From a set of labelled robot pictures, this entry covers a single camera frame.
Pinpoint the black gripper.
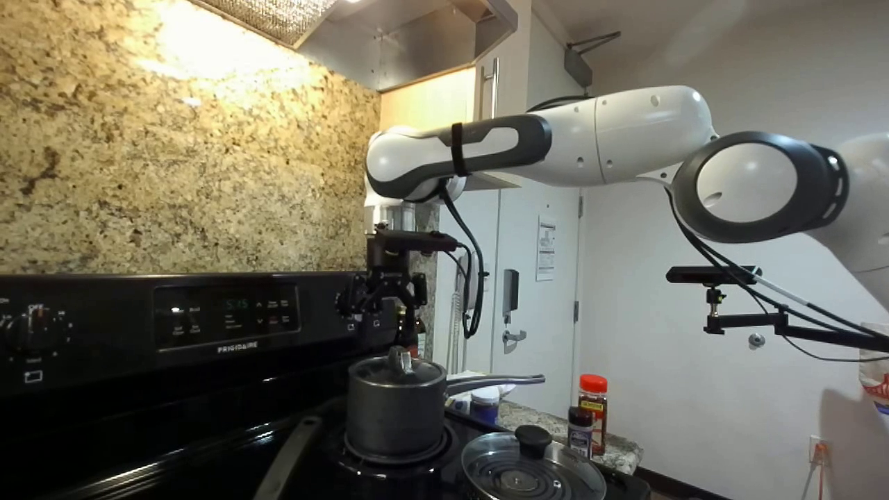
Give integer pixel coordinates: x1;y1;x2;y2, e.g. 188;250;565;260
352;268;432;375

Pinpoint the black stove knob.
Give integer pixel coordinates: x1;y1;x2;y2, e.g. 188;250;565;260
19;303;79;360
334;287;362;319

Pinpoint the white blue-lid container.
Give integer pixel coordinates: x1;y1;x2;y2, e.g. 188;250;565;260
466;387;505;428

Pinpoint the glass lid with black knob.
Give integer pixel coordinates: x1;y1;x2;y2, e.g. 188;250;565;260
459;425;611;500

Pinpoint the small black lid spice jar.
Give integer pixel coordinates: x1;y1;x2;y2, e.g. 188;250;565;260
565;405;595;465

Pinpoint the red lid spice jar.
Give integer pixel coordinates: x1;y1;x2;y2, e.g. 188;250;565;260
579;373;611;460

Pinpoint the black kitchen stove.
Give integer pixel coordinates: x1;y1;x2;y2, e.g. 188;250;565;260
0;271;726;500

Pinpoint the black door intercom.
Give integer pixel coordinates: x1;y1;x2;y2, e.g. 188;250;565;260
500;268;523;328

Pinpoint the white door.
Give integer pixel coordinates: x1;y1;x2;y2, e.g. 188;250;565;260
433;18;589;419

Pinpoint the white paper sign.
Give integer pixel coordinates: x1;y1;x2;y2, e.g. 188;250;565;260
534;221;559;287

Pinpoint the steel range hood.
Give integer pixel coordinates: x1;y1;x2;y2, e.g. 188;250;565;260
188;0;520;94

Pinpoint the grey door closer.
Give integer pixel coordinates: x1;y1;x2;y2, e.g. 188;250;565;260
561;32;626;92

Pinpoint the pale flat board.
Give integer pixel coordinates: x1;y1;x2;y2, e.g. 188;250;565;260
814;387;889;500

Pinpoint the clear plastic container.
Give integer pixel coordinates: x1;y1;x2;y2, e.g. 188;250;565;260
855;319;889;419

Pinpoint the dark pot with long handle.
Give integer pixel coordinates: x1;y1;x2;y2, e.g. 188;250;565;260
344;364;551;468

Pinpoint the black camera cable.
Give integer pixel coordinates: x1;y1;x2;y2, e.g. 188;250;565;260
432;183;488;342

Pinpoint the black frying pan grey handle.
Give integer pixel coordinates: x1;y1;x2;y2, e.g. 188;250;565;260
251;414;325;500

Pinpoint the black cable strap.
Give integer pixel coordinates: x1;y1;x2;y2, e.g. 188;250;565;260
447;121;473;180

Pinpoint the wall cabinet with grey door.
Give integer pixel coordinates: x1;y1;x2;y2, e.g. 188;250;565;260
375;0;536;196

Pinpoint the silver cabinet handle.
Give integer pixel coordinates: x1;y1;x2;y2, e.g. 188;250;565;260
477;55;500;123

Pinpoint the black stereo camera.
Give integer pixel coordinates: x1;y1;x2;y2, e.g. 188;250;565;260
664;265;765;289

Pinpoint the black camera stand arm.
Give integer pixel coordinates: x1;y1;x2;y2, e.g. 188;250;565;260
700;283;889;357

